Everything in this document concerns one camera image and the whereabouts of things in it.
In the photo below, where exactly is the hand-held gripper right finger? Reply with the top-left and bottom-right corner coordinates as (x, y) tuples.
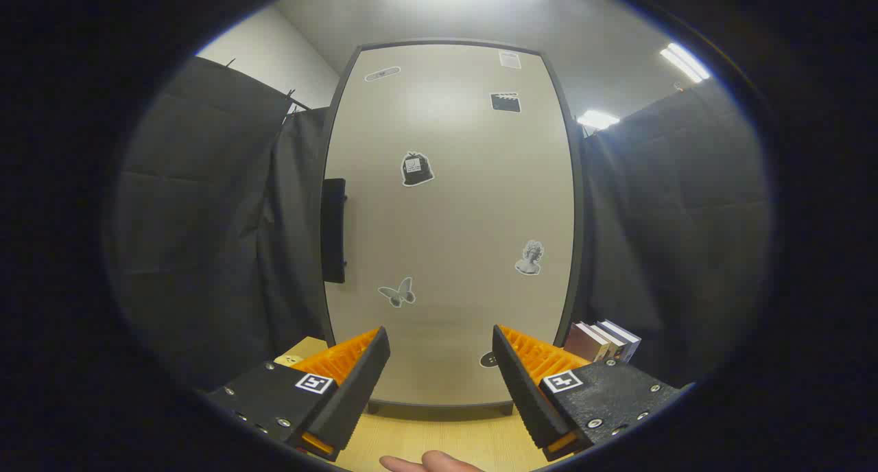
(492, 324), (693, 462)

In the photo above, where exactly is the dark grey cabinet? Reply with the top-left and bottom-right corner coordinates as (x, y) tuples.
(319, 38), (588, 418)

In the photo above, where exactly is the black door handle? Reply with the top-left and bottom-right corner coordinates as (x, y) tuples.
(321, 178), (348, 284)

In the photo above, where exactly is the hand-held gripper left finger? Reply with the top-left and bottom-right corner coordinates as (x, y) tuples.
(206, 326), (392, 462)

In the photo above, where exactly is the long ceiling light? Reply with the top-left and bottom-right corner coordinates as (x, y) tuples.
(660, 43), (711, 84)
(577, 110), (621, 130)

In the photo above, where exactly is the brown cover book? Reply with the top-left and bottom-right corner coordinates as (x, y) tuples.
(589, 323), (626, 362)

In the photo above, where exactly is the black backdrop cloth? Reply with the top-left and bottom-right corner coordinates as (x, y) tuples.
(113, 56), (772, 390)

